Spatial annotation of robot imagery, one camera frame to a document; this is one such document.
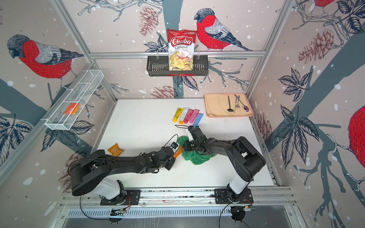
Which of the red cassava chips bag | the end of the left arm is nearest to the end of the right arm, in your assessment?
the end of the left arm

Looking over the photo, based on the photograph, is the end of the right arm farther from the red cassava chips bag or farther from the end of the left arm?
the red cassava chips bag

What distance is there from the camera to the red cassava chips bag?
86 cm
